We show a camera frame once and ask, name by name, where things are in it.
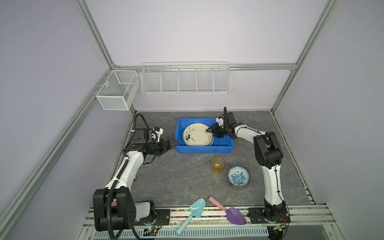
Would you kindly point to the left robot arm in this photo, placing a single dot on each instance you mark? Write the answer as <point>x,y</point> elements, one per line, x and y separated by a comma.
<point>114,207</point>

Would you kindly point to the light blue toy shovel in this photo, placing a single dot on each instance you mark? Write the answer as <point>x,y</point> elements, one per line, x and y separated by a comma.
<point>196,210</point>

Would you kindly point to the cream floral plate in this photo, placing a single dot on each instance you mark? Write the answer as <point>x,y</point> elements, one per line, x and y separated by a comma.
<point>197,135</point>

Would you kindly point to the white mesh wall basket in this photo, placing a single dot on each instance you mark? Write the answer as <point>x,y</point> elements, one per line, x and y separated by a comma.
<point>118,91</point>

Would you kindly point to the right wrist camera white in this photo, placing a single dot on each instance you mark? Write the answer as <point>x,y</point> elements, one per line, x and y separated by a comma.
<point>220,121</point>

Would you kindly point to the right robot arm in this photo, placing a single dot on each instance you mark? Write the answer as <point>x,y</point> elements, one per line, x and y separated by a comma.
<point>268,155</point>

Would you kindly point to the blue patterned bowl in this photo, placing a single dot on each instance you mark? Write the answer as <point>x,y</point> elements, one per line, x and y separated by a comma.
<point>239,175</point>

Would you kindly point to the green glass cup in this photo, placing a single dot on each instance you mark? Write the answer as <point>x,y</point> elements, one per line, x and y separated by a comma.
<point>240,140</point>

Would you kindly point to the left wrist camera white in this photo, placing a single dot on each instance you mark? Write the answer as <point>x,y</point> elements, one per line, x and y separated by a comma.
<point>156,134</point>

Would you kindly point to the white wire wall rack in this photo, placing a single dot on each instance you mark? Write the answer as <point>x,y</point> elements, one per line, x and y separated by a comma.
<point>186,78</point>

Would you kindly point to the purple toy shovel pink handle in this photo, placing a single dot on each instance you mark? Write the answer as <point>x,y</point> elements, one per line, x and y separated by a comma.
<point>233,215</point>

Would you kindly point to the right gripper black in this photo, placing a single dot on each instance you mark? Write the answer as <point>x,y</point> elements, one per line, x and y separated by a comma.
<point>214,127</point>

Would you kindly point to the blue plastic bin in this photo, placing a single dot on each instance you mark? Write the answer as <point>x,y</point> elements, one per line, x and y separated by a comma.
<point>216,146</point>

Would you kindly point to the yellow glass cup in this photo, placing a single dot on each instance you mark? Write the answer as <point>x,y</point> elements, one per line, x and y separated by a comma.
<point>218,164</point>

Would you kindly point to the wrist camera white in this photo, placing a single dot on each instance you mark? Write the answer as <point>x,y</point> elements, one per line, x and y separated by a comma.
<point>220,121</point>
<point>156,134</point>

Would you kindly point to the red patterned bowl underneath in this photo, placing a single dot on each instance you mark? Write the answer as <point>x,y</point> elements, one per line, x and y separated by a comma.
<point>239,187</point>

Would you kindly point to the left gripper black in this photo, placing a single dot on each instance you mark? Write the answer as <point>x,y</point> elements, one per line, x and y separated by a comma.
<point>164,148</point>

